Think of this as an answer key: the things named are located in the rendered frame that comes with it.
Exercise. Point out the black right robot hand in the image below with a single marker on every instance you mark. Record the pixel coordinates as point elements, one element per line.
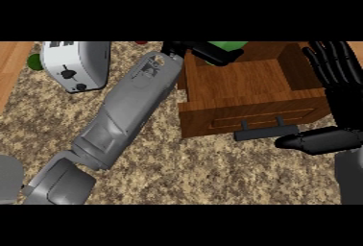
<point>343,96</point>

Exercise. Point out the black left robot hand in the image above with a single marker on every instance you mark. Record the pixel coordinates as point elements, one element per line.
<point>209,53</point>

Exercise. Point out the green cup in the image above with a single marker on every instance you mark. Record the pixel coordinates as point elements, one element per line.
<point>229,45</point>

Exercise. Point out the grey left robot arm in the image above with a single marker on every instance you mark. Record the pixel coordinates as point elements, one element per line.
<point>128,105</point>

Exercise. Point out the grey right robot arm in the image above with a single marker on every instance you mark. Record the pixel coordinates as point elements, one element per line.
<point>350,179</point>

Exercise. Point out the open brown wooden drawer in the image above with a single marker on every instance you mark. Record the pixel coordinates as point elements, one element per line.
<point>237,80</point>

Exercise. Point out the brown wooden drawer front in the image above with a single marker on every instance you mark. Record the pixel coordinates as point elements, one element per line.
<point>209,120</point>

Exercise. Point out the small red object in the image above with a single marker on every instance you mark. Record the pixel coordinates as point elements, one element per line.
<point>141,42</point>

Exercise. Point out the white and silver toaster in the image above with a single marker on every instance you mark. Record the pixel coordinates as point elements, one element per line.
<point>85,64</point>

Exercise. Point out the round green object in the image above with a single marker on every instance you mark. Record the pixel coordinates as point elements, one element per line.
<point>35,62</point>

